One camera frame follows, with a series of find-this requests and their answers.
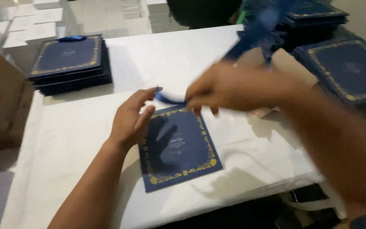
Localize person's left hand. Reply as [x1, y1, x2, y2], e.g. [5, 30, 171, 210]
[108, 87, 157, 150]

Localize person's right hand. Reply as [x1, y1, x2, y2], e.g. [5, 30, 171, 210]
[184, 62, 287, 116]

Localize blue satin ribbon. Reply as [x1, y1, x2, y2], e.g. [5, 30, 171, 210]
[155, 86, 187, 105]

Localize blue gold-bordered invitation card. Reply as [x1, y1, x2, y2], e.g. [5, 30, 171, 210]
[138, 106, 223, 193]

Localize black chair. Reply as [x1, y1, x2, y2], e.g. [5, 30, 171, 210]
[166, 0, 244, 30]

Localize bundle of blue ribbons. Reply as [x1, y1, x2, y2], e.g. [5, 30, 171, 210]
[224, 5, 287, 62]

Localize stacks of white envelopes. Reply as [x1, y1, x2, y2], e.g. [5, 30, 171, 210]
[120, 0, 183, 34]

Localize white tablecloth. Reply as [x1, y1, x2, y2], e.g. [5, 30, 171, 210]
[0, 24, 348, 229]

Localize stack of blue invitation cards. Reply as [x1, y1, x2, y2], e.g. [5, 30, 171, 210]
[292, 38, 366, 110]
[27, 34, 113, 96]
[283, 0, 349, 28]

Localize blue ribbon bow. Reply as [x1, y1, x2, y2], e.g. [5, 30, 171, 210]
[57, 35, 87, 43]

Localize black bag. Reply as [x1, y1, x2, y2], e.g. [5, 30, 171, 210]
[275, 184, 341, 229]

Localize spread of white paper sheets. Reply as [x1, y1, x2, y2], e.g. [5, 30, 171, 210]
[0, 0, 64, 49]

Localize brown cardboard box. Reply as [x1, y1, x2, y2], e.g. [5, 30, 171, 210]
[0, 48, 35, 155]

